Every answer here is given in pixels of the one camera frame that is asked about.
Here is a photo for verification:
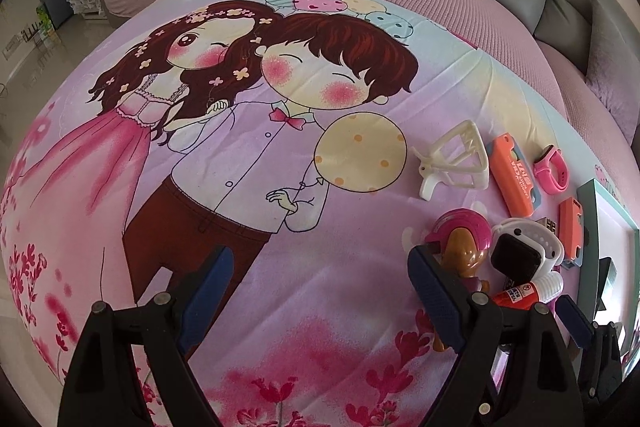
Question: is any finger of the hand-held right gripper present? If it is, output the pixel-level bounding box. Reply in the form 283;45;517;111
556;296;626;408
596;256;619;309

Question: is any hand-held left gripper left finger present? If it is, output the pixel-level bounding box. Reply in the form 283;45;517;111
57;246;236;427

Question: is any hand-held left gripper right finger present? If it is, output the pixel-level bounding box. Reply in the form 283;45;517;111
406;244;586;427

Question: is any red glue bottle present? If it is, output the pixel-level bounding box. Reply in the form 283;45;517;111
492;271;565;308

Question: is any teal framed white tray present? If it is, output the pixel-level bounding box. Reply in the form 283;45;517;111
576;178;640;368

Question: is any toy doll with pink helmet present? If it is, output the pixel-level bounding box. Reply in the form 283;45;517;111
425;208;493;353

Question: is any white smartwatch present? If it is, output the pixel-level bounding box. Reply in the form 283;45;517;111
490;217;566;283

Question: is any white hair claw clip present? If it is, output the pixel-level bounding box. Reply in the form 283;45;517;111
411;119;491;202

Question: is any pink watch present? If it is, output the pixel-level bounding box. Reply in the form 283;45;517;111
532;146;570;195

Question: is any long orange case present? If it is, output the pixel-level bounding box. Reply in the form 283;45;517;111
489;133;543;218

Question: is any printed cartoon blanket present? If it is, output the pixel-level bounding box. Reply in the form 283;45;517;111
0;0;640;427

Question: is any purple pillow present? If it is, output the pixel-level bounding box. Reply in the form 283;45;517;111
585;0;640;132

